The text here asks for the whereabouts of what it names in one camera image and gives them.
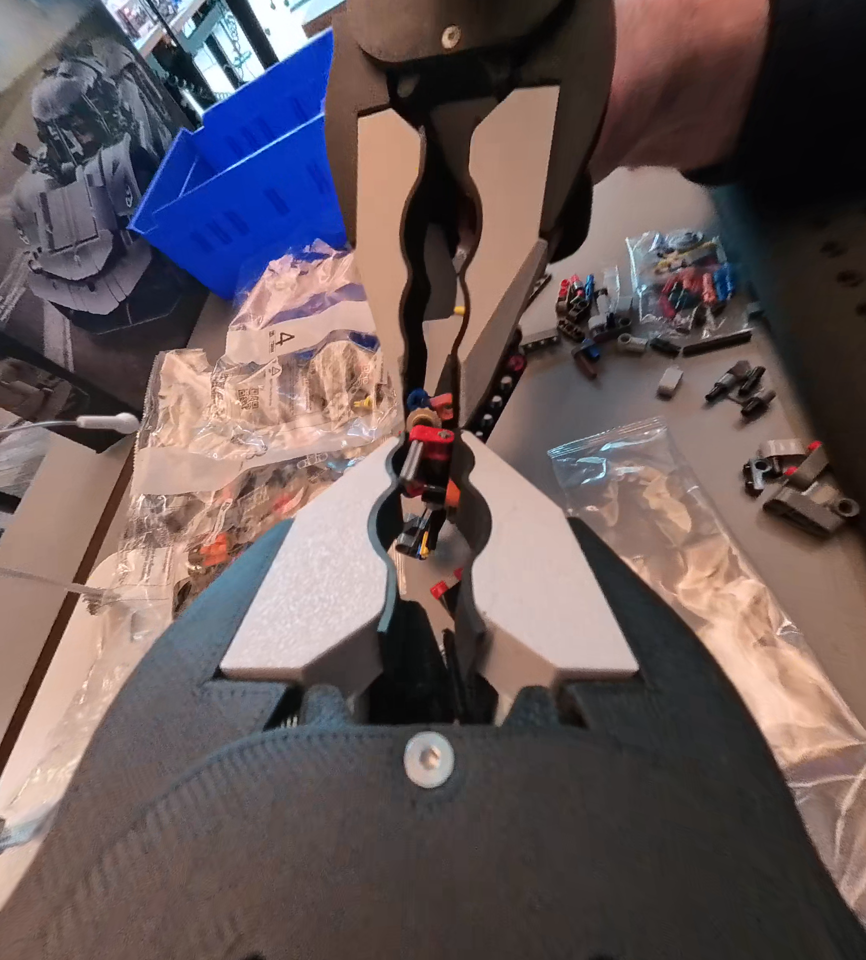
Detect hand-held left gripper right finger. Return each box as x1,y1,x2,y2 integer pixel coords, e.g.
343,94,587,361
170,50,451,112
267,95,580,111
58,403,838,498
454,431,640,717

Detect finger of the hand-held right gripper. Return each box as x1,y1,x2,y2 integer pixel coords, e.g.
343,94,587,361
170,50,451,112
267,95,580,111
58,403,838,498
448,84,560,432
356,111,438,412

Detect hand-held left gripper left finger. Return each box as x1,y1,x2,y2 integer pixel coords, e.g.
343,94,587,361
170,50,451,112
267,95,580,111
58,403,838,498
219,438,408,710

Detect multicoloured lego assembly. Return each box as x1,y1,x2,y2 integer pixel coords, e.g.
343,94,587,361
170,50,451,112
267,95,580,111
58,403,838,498
391,352,533,564

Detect person's right forearm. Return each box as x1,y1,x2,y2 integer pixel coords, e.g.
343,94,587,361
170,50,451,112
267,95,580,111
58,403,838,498
684,0,866,249

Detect pile of loose lego pieces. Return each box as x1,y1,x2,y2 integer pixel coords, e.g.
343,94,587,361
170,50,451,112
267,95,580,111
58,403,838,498
520,270,638,376

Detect white-banded clear lego bag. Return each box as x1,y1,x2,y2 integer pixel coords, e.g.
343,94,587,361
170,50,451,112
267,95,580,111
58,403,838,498
133,346,404,500
226,238,408,459

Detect long black lego axle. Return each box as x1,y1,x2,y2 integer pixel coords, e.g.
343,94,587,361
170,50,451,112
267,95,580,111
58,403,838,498
682,328,754,357

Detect large dark grey lego liftarm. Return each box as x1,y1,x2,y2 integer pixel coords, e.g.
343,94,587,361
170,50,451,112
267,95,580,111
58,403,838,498
761,461,862,537

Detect lego set box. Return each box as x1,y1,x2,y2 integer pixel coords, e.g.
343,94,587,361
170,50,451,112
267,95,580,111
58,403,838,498
0,0,205,455

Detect person's right hand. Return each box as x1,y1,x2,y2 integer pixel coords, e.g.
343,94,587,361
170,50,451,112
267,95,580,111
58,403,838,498
589,0,773,183

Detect blue plastic bin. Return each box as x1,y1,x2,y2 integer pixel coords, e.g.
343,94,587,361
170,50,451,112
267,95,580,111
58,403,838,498
127,26,363,301

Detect empty clear zip bag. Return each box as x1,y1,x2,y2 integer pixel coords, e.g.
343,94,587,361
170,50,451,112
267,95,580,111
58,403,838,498
547,418,866,894

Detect small bag red blue pins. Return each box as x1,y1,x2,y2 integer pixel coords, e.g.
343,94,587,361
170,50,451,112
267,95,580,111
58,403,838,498
625,228,739,337

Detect light grey connector red pin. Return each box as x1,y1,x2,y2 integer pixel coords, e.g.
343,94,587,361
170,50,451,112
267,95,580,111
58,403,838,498
759,438,824,481

